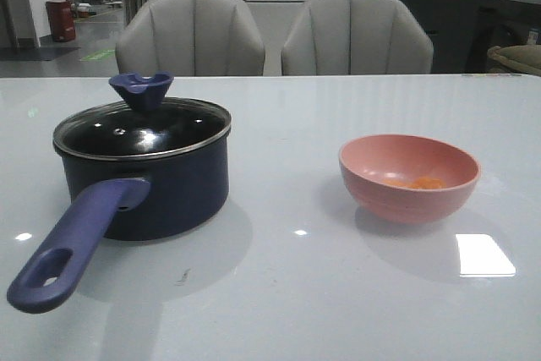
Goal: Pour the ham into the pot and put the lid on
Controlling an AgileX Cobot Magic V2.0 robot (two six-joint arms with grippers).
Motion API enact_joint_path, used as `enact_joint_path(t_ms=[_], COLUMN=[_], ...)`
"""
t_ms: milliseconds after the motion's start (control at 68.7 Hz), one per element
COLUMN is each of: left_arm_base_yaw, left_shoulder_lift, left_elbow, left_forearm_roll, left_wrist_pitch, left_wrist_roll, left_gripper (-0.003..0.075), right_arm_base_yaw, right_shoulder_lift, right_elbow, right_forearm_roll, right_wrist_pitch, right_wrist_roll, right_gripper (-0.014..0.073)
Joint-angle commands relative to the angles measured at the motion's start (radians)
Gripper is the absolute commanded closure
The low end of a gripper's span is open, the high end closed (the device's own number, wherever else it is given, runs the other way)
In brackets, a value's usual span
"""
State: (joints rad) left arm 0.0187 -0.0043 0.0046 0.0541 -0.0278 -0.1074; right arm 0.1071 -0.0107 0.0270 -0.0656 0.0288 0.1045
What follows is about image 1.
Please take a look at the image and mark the grey upholstered chair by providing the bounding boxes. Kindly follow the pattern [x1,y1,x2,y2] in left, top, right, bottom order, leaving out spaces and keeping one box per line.
[115,0,265,77]
[281,0,434,76]

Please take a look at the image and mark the dark blue saucepan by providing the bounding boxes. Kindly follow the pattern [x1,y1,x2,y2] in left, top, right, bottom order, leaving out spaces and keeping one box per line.
[7,133,229,314]

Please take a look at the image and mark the beige cushion seat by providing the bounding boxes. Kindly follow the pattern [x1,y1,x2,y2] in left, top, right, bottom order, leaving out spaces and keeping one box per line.
[487,45,540,76]

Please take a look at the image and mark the red trash bin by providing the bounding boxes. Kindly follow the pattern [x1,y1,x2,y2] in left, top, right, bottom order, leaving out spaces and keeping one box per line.
[46,0,76,42]

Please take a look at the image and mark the dark counter with white top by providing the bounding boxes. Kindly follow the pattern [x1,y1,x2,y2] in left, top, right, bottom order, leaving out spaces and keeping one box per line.
[320,0,541,74]

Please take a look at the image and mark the glass lid blue knob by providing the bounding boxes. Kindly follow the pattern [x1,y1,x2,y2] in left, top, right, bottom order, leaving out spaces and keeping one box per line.
[53,72,232,161]

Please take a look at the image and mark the pink plastic bowl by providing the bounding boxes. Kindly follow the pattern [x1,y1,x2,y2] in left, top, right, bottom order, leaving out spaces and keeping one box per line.
[339,134,480,224]

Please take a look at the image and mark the right grey upholstered chair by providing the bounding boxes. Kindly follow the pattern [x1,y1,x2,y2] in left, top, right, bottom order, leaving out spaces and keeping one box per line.
[281,0,434,76]

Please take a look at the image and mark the orange ham slices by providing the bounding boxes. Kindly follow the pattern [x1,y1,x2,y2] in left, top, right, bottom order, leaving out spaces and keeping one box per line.
[384,176,445,189]

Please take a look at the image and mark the left grey upholstered chair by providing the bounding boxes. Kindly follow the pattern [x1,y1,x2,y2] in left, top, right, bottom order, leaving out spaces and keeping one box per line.
[115,0,265,77]

